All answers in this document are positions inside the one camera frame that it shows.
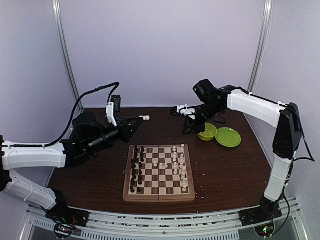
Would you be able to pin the right aluminium corner post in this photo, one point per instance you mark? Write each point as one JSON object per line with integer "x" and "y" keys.
{"x": 261, "y": 46}

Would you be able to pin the white king chess piece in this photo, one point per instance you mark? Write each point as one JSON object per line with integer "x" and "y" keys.
{"x": 184, "y": 178}

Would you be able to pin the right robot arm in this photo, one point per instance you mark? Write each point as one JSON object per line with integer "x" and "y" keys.
{"x": 283, "y": 117}

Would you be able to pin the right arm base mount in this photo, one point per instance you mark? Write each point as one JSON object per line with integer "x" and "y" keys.
{"x": 262, "y": 217}

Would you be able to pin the black chess pieces row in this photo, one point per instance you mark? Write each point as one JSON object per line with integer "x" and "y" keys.
{"x": 138, "y": 169}

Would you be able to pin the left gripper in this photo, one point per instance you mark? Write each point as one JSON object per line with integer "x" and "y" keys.
{"x": 127, "y": 132}

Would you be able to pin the left aluminium corner post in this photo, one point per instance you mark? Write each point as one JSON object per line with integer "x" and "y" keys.
{"x": 64, "y": 48}

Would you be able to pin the aluminium front rail frame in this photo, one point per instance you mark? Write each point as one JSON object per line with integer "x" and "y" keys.
{"x": 219, "y": 225}

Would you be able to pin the aluminium corner post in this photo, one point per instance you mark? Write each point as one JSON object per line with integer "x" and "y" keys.
{"x": 261, "y": 46}
{"x": 64, "y": 48}

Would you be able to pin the white chess pieces pile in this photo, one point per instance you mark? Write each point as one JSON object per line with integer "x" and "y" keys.
{"x": 160, "y": 165}

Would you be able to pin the wooden chess board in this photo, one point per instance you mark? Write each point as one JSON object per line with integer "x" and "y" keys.
{"x": 162, "y": 185}

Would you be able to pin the green plastic plate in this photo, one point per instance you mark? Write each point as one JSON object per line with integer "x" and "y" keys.
{"x": 228, "y": 137}

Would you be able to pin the green plastic bowl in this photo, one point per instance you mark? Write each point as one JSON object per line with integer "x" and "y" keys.
{"x": 209, "y": 133}

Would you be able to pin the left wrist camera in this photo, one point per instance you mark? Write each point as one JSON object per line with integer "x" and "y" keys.
{"x": 113, "y": 107}

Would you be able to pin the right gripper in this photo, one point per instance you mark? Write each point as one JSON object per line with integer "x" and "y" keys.
{"x": 197, "y": 128}

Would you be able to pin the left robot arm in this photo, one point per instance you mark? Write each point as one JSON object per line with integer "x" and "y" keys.
{"x": 89, "y": 138}

